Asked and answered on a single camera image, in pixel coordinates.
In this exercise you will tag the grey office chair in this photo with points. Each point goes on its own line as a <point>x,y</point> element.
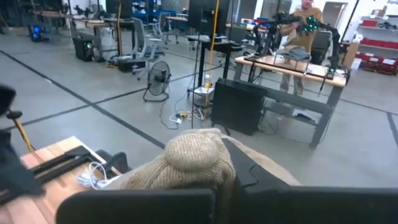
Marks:
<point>144,43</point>

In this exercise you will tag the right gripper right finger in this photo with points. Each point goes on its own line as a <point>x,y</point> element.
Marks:
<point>311,207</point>

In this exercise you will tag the computer tower green light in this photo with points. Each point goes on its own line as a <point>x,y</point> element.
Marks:
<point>84,46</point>

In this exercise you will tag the background black robot arms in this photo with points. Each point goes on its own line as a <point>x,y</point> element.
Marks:
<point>295,23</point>

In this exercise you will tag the plastic bottle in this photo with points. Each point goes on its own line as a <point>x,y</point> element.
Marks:
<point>207,81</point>

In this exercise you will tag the shelves with red bins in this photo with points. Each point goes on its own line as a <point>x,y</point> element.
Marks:
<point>377,46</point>

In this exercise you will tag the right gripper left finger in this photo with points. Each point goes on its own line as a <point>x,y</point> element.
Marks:
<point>136,207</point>

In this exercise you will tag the person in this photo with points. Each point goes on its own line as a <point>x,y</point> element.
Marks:
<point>306,34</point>

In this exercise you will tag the black floor fan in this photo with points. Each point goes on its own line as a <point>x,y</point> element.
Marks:
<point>158,79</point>

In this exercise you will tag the black monitor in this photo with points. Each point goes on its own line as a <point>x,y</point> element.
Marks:
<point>205,15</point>

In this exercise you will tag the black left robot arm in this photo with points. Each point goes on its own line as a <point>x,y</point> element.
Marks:
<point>15,174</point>

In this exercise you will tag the black computer box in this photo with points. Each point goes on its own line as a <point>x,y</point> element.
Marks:
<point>237,105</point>

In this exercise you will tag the tan baseball cap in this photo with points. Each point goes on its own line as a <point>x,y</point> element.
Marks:
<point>186,165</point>

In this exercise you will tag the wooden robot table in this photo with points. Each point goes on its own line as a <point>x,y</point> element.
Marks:
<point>289,70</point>

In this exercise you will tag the computer with blue light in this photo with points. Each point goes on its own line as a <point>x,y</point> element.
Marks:
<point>37,32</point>

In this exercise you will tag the black aluminium frame rails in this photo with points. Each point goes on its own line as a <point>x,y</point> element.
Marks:
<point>62,161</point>

